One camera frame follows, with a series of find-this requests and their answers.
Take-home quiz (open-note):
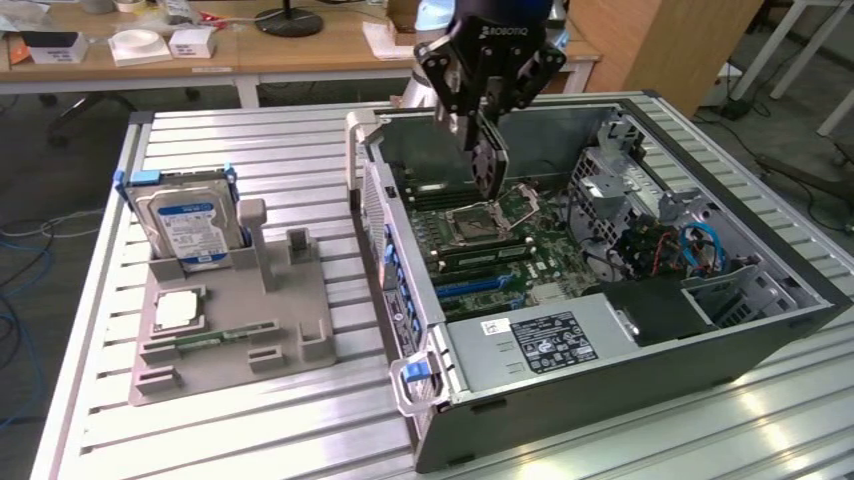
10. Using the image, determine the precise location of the black chair base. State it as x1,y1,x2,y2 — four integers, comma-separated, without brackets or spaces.
39,89,202,149

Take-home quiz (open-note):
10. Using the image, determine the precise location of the wooden cabinet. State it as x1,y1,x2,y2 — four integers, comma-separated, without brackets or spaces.
566,0,766,117

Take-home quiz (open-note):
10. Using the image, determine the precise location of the white box with black lid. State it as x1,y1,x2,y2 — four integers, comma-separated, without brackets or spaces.
17,30,90,65

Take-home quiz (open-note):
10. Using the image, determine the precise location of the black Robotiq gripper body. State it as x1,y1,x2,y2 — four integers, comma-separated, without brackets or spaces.
443,12,559,85

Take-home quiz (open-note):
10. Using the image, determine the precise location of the grey power supply unit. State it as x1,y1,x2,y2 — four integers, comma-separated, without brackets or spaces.
443,292,642,396

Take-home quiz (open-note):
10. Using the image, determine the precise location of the white table frame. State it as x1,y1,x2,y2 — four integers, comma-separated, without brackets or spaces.
726,0,854,137

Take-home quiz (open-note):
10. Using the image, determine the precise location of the long PCIe expansion slot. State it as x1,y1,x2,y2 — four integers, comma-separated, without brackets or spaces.
432,275,513,297

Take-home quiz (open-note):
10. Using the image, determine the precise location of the blue floor cable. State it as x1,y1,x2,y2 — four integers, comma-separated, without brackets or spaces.
0,239,55,431

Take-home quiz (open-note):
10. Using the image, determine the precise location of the black round lamp base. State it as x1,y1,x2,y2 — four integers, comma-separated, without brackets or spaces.
252,0,326,39

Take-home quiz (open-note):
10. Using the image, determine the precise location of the black and grey PC case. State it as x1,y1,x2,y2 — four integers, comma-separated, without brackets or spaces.
343,97,854,474

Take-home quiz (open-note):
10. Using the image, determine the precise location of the black RAM slot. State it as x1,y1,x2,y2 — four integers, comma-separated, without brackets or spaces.
434,247,535,269
404,187,479,200
402,178,475,191
431,241,533,263
399,169,473,182
407,196,483,210
436,253,538,275
428,235,530,257

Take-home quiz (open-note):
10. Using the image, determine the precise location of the white paper stack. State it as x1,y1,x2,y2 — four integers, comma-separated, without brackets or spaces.
362,20,420,61

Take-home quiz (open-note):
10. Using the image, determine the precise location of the hard disk with blue rails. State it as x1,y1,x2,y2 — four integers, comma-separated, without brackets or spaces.
114,162,243,274

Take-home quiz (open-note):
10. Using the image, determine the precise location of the small white cardboard box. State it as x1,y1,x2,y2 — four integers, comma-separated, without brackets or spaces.
167,26,219,59

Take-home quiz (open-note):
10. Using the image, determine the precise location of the metal CPU socket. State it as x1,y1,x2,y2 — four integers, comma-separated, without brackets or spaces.
444,202,519,247

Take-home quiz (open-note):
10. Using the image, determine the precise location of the wooden desk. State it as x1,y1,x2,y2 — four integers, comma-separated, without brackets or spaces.
0,0,602,109

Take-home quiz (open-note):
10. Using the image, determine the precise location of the white box on desk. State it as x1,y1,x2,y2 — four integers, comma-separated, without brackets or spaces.
107,28,174,68

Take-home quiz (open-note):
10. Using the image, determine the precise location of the silver socket cover frame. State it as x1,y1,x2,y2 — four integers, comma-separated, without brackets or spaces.
497,182,546,221

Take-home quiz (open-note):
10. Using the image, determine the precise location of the silver CPU chip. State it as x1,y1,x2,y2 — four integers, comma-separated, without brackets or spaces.
151,289,206,334

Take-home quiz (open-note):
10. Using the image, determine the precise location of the black plastic shroud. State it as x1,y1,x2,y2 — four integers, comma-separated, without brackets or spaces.
598,278,721,348

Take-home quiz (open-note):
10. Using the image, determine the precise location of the green motherboard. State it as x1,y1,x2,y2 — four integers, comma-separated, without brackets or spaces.
399,164,602,321

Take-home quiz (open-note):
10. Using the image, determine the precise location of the black power brick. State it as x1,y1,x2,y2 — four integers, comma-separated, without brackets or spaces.
718,98,757,122

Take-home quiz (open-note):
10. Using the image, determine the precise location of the green RAM stick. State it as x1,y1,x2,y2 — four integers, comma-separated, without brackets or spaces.
174,324,259,351

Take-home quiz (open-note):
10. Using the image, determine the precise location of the grey plastic parts rack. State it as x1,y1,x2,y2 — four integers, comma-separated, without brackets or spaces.
126,197,339,409

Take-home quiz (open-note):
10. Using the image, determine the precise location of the metal disk bay cage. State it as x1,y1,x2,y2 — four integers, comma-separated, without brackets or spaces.
570,117,675,241

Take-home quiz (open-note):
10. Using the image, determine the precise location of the brown cardboard box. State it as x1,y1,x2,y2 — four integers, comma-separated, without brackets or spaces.
386,0,428,26

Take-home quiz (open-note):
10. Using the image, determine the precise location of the blue wire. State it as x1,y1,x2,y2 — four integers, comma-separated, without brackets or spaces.
681,221,730,277

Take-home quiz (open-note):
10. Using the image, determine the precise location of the clear plastic bag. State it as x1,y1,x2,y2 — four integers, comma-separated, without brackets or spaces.
0,0,54,32

